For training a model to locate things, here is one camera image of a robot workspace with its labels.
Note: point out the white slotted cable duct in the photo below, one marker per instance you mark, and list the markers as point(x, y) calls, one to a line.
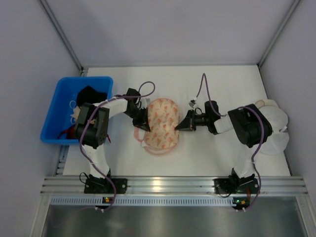
point(147, 201)

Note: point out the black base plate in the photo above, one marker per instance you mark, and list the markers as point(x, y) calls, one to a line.
point(95, 185)
point(226, 186)

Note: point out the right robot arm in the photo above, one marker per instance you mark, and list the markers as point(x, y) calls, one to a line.
point(249, 124)

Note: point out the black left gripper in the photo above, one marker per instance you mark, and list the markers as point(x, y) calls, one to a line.
point(139, 118)

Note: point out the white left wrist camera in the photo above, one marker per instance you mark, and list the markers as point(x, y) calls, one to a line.
point(144, 103)

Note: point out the black bra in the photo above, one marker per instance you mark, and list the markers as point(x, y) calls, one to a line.
point(90, 95)

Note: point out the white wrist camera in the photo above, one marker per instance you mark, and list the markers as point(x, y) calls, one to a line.
point(144, 103)
point(193, 104)

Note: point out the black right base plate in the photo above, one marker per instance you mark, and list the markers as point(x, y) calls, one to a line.
point(226, 186)

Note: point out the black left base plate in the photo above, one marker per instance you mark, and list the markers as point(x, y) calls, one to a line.
point(95, 185)

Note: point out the blue plastic bin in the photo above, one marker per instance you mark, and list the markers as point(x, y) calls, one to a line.
point(58, 118)

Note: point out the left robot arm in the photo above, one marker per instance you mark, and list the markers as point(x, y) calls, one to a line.
point(97, 114)

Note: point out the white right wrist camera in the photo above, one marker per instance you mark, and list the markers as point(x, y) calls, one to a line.
point(193, 104)

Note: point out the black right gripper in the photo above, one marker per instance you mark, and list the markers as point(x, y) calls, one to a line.
point(192, 120)

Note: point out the aluminium front rail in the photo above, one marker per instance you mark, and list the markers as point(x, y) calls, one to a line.
point(278, 186)

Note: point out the red bra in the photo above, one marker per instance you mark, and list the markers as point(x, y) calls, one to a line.
point(69, 136)

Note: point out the white blue mesh laundry bag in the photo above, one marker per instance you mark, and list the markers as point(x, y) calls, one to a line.
point(277, 142)

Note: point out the pink mesh laundry bag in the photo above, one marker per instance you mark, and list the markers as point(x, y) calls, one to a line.
point(163, 117)

